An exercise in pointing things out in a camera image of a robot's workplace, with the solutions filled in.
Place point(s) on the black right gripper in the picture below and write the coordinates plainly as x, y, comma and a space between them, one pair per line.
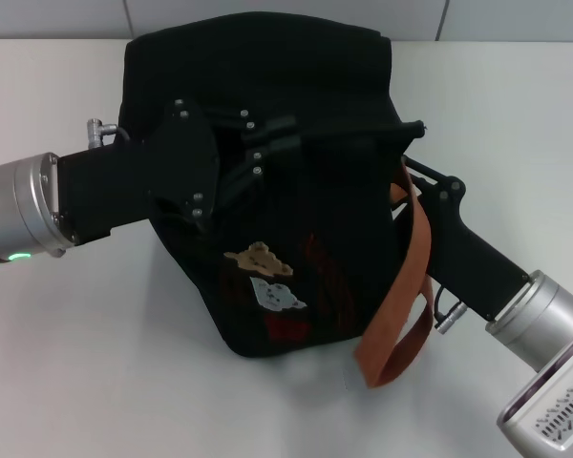
468, 257

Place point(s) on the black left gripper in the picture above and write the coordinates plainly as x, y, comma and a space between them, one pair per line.
138, 181

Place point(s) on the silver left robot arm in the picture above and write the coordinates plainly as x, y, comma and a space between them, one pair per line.
14, 210

